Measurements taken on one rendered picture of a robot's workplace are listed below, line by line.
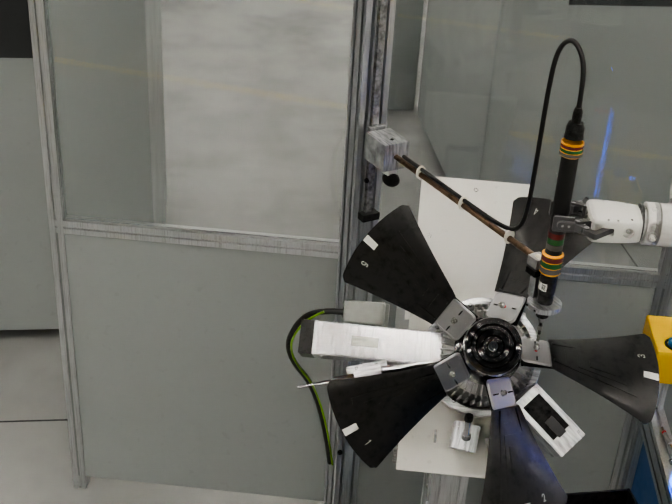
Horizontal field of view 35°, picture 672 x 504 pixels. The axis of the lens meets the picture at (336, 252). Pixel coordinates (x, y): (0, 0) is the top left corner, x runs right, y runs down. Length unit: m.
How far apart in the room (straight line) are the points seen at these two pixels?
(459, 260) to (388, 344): 0.29
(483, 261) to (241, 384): 1.05
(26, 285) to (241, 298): 1.36
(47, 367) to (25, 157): 0.82
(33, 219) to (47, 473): 0.96
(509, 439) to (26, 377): 2.37
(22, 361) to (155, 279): 1.27
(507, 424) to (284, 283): 1.02
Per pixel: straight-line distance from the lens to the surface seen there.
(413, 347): 2.33
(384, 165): 2.53
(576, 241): 2.26
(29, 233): 4.10
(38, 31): 2.87
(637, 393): 2.25
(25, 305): 4.27
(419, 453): 2.44
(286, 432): 3.33
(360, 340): 2.33
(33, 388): 4.10
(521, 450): 2.24
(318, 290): 3.01
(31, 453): 3.81
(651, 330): 2.62
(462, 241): 2.49
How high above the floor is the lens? 2.43
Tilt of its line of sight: 30 degrees down
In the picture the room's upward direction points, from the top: 3 degrees clockwise
